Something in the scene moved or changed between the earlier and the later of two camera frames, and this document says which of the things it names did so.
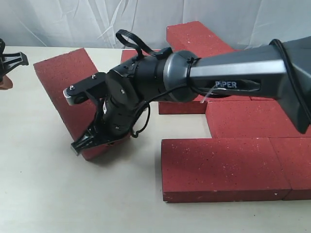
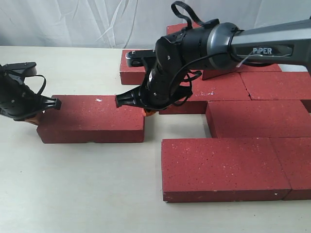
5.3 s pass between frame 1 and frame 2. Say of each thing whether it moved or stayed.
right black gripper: moved
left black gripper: moved
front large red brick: stayed
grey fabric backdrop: stayed
